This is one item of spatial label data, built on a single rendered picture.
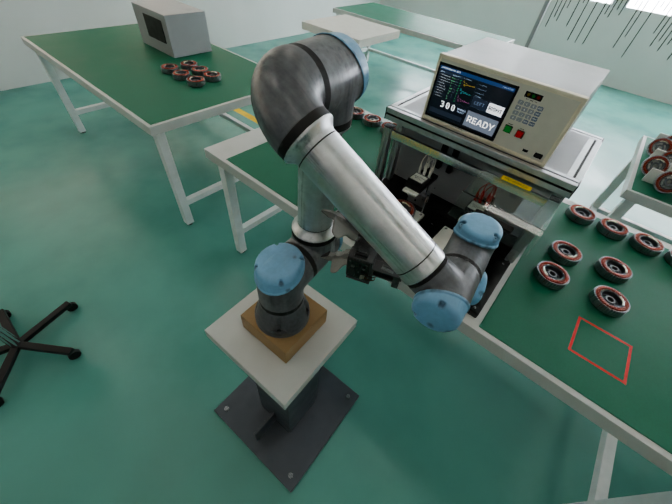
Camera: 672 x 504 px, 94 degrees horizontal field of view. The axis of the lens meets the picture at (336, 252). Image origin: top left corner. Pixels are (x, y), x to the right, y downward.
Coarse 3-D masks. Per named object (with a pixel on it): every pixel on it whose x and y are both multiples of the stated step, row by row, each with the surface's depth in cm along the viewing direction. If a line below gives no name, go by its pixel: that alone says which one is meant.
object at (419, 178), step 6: (414, 174) 123; (420, 174) 123; (426, 174) 128; (432, 174) 128; (408, 180) 121; (414, 180) 120; (420, 180) 120; (426, 180) 121; (432, 180) 125; (408, 186) 123; (414, 186) 121; (420, 186) 119; (426, 186) 123; (408, 192) 121; (414, 192) 121; (420, 192) 121; (426, 192) 130
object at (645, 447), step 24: (384, 120) 192; (216, 144) 157; (240, 144) 159; (264, 192) 138; (600, 216) 144; (408, 288) 108; (480, 312) 102; (480, 336) 98; (504, 360) 96; (528, 360) 92; (552, 384) 89; (576, 408) 88; (600, 408) 84; (624, 432) 82; (648, 456) 81
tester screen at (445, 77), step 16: (448, 80) 101; (464, 80) 98; (480, 80) 95; (432, 96) 107; (448, 96) 103; (464, 96) 100; (480, 96) 97; (496, 96) 94; (432, 112) 110; (448, 112) 106; (464, 112) 103; (480, 112) 100; (496, 128) 99
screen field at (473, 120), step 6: (468, 114) 102; (474, 114) 101; (468, 120) 103; (474, 120) 102; (480, 120) 101; (486, 120) 100; (492, 120) 99; (468, 126) 104; (474, 126) 103; (480, 126) 102; (486, 126) 101; (492, 126) 99; (486, 132) 102; (492, 132) 100
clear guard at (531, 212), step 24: (480, 192) 93; (504, 192) 94; (528, 192) 95; (552, 192) 96; (456, 216) 93; (504, 216) 88; (528, 216) 87; (552, 216) 88; (504, 240) 87; (528, 240) 85
